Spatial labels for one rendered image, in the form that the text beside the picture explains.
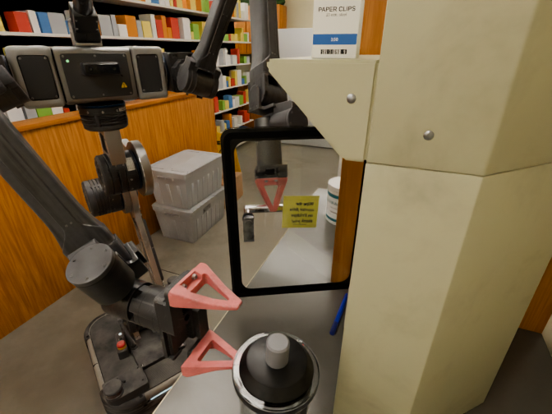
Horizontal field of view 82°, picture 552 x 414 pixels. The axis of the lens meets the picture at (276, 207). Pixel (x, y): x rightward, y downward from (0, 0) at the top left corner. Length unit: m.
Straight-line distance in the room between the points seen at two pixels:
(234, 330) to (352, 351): 0.35
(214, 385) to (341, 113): 0.55
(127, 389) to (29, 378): 0.77
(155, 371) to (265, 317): 0.94
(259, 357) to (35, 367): 1.93
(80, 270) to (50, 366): 1.81
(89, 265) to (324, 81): 0.34
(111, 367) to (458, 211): 1.61
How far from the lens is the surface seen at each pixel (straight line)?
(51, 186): 0.53
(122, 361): 1.76
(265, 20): 0.81
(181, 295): 0.39
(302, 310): 0.83
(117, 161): 1.17
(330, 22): 0.40
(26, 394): 2.19
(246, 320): 0.81
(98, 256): 0.45
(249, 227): 0.66
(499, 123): 0.35
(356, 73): 0.34
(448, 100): 0.34
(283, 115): 0.65
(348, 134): 0.35
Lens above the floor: 1.52
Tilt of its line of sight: 26 degrees down
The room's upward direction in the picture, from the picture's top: straight up
